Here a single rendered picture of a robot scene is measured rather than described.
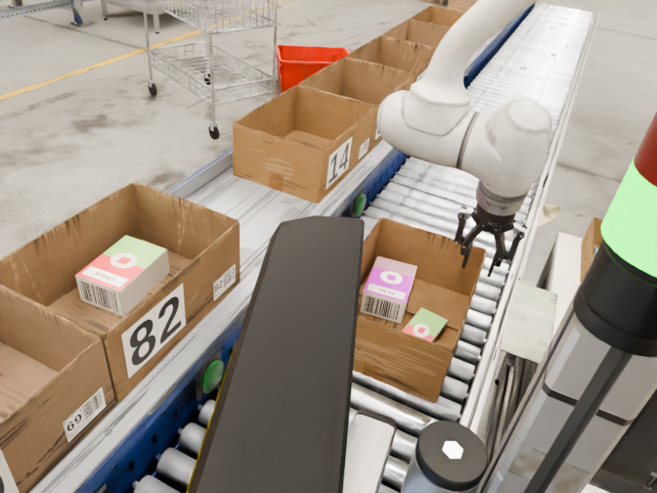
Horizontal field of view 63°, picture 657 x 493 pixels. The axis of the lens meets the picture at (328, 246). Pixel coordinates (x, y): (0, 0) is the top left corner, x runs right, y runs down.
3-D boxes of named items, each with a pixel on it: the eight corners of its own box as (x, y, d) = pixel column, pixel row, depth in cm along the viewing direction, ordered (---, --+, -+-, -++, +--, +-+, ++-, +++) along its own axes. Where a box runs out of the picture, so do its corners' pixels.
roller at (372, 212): (511, 273, 166) (516, 261, 163) (359, 220, 181) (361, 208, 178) (514, 265, 170) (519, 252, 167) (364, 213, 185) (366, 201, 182)
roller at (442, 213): (518, 251, 176) (523, 240, 173) (372, 203, 191) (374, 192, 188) (521, 245, 179) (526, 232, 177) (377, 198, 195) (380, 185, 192)
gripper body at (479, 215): (470, 206, 99) (462, 236, 107) (516, 221, 97) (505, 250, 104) (482, 178, 103) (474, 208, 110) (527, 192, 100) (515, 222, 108)
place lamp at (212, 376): (206, 401, 109) (204, 379, 105) (201, 398, 110) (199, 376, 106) (226, 378, 115) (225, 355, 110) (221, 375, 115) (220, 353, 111)
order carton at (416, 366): (436, 405, 117) (455, 352, 107) (315, 356, 125) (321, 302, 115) (471, 298, 147) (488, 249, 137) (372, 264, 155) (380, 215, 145)
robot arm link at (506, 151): (543, 166, 96) (472, 146, 100) (570, 97, 83) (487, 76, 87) (527, 209, 91) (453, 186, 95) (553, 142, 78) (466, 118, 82)
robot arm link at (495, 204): (524, 204, 92) (516, 226, 96) (538, 168, 96) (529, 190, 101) (472, 189, 94) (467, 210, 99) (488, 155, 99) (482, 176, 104)
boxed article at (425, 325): (446, 325, 137) (448, 320, 136) (418, 362, 126) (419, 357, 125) (419, 311, 140) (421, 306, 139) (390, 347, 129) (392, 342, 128)
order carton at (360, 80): (369, 153, 183) (376, 106, 173) (293, 130, 192) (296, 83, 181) (406, 115, 212) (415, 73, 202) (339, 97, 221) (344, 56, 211)
